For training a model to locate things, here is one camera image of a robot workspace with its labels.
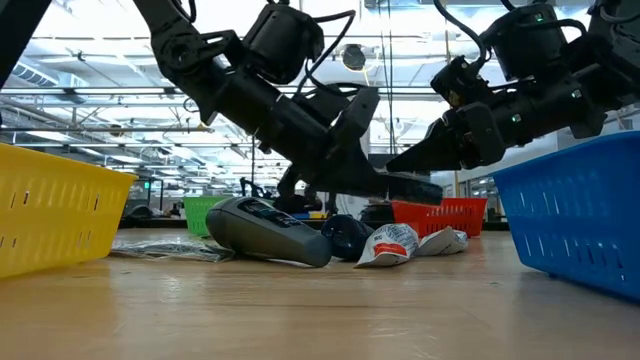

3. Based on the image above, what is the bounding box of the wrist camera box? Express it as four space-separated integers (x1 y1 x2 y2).
292 89 351 132
432 57 489 109

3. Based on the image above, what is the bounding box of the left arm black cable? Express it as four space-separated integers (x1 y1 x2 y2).
297 8 364 99

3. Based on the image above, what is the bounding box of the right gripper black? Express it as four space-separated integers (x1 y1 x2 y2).
385 93 556 174

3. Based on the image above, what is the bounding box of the red plastic basket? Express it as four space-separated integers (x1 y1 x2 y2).
391 197 488 239

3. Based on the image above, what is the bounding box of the clear plastic packet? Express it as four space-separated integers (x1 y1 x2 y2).
110 238 235 264

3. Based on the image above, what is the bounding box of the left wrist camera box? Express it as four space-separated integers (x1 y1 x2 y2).
292 89 351 132

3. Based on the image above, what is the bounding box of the yellow plastic basket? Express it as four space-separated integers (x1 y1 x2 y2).
0 142 139 280

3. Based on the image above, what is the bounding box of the dark blue pouch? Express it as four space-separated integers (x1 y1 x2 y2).
320 213 375 262

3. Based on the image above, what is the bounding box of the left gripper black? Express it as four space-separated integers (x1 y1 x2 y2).
259 87 400 200

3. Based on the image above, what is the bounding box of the blue plastic basket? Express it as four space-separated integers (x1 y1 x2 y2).
492 130 640 304

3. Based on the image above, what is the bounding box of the green plastic basket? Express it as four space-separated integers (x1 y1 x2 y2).
182 195 231 237

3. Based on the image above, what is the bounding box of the grey handheld device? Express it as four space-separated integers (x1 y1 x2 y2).
204 196 334 269

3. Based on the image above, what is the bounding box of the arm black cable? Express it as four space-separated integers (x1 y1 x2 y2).
432 0 490 66
297 8 364 99

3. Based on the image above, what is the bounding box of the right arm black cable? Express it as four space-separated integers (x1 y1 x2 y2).
432 0 490 66

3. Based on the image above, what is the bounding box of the black ceiling cable reel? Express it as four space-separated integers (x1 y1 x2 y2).
341 43 367 73

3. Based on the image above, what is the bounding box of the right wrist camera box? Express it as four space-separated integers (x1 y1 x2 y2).
432 57 489 109

